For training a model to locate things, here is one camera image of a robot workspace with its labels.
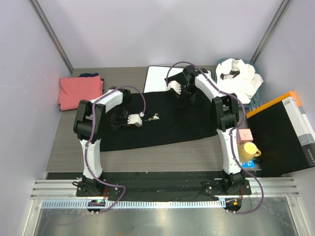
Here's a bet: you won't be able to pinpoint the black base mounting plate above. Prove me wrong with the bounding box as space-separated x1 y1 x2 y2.
73 171 252 201

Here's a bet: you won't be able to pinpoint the teal laundry basket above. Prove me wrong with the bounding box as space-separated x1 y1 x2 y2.
215 58 262 109

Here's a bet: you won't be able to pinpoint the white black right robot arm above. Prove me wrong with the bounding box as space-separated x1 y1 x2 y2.
168 64 245 194

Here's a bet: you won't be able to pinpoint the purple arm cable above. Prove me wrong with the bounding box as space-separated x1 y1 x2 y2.
165 61 265 215
84 85 147 213

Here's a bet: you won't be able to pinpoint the black floral print t-shirt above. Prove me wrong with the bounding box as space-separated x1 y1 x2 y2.
100 89 217 152

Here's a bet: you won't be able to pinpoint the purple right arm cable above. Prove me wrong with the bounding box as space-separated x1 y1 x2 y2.
165 61 265 215

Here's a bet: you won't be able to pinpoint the aluminium rail frame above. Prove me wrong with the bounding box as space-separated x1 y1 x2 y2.
31 177 299 211

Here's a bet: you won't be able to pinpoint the white crumpled t-shirts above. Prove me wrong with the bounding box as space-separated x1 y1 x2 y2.
215 58 264 104

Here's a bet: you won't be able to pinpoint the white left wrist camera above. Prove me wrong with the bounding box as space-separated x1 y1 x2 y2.
127 112 144 127

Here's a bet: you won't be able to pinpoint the folded coral pink t-shirt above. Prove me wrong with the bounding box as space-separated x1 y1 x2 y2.
58 75 103 111

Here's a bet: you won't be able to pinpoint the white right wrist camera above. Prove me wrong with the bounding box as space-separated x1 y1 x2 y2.
167 81 182 95

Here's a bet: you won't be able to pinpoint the folded dark navy t-shirt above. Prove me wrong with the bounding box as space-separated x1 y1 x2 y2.
79 73 104 81

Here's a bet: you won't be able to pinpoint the pink cube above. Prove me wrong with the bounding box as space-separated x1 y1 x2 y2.
237 129 253 145

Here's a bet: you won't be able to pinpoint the white tray board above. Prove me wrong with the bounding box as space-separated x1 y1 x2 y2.
143 66 183 93

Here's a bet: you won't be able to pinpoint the black orange box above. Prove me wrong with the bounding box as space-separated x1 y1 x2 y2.
246 91 315 177

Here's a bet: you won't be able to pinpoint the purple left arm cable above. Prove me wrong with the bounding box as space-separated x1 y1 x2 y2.
84 85 147 213

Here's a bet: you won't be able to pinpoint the blue picture book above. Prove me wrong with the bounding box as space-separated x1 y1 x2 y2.
242 159 255 169

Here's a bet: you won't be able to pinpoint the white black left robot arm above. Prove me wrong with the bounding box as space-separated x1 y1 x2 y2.
73 87 131 195

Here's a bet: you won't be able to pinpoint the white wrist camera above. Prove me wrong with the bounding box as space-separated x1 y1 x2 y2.
127 112 144 127
167 81 182 95

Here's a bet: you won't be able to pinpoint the yellow mug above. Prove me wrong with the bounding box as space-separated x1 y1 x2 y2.
238 142 261 163

